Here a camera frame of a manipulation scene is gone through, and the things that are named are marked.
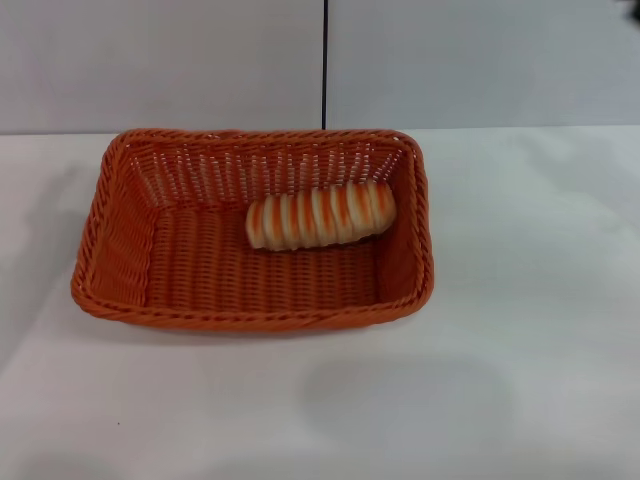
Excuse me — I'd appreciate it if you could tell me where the striped orange cream bread roll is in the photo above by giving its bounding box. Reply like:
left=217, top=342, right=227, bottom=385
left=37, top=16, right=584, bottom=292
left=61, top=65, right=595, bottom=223
left=245, top=182, right=397, bottom=251

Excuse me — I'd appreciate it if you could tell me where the orange woven plastic basket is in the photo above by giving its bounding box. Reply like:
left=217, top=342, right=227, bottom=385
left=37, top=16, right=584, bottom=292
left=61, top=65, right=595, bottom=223
left=68, top=127, right=434, bottom=335

